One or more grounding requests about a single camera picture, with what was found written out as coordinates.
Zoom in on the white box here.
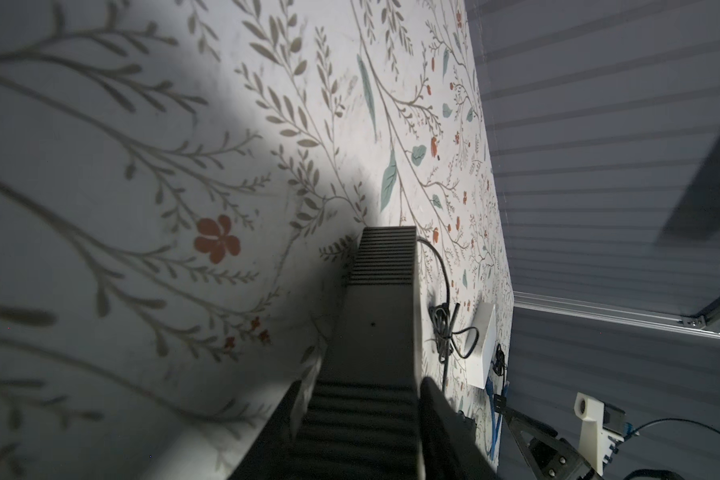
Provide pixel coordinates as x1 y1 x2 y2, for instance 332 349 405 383
464 302 498 389

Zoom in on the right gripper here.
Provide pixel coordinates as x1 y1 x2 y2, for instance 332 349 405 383
418 377 600 480

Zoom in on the blue ethernet cable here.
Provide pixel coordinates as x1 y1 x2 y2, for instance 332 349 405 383
484 377 508 462

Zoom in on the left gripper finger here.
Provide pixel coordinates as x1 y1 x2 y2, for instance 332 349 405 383
228 380 302 480

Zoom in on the black cable with plug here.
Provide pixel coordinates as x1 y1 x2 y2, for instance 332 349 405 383
416 236 481 394

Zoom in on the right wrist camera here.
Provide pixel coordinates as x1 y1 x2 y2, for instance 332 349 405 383
573 392 627 476

